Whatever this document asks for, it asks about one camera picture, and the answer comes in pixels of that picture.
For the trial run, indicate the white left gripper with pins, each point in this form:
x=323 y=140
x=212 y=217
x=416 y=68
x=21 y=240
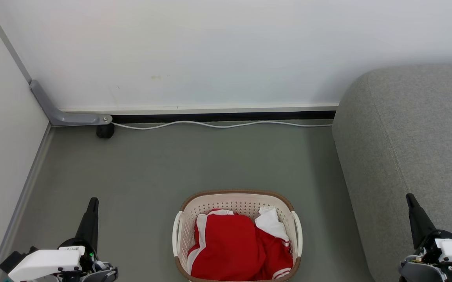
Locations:
x=46 y=262

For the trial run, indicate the grey fabric sofa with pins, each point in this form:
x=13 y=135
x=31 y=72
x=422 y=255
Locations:
x=414 y=149

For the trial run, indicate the red and white garment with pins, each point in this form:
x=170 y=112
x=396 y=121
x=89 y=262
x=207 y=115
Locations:
x=226 y=246

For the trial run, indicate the white cloth garment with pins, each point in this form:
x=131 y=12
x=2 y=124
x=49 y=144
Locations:
x=269 y=225

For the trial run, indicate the cream perforated laundry basket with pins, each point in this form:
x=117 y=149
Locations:
x=230 y=203

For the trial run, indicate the black panel base strip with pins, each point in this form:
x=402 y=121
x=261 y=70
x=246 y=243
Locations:
x=210 y=116

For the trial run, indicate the grey side panel base rail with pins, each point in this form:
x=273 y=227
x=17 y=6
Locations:
x=23 y=196

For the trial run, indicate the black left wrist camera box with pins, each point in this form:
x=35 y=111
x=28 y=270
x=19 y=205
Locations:
x=12 y=260

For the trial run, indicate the grey metal panel foot bracket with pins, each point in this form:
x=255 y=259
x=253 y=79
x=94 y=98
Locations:
x=73 y=118

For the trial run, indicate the grey metal corner post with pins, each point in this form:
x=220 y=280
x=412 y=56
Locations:
x=10 y=46

